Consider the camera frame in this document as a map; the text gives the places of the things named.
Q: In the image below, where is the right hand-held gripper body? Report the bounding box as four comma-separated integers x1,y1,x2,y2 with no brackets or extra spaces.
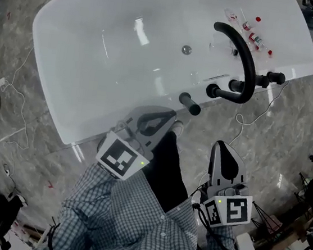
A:
193,179,256,233

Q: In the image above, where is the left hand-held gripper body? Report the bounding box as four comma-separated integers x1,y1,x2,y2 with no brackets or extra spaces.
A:
93,119,157,184

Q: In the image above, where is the white bathtub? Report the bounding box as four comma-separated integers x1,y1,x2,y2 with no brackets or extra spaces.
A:
19,0,313,175

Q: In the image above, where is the person's white shoe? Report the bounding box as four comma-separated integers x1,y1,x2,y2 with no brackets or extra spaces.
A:
169,120,185,138

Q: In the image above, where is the person's black trouser leg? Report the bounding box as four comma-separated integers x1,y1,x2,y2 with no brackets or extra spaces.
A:
137,129,197,215

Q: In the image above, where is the person's checked shirt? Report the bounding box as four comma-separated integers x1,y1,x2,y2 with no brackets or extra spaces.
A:
30,152,266,250

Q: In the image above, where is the black faucet knob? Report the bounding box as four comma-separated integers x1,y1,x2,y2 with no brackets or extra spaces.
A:
265,70,287,85
227,78,246,93
253,74,271,88

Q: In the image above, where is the pile of red-capped plastic bottles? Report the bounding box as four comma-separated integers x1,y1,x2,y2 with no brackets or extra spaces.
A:
218,5,279,59

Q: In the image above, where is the thin white floor cable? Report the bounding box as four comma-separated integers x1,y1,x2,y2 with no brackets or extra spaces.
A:
227,74,291,153
5,44,35,87

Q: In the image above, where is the looping white floor cable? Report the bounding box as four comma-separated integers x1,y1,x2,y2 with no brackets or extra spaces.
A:
0,81,37,152

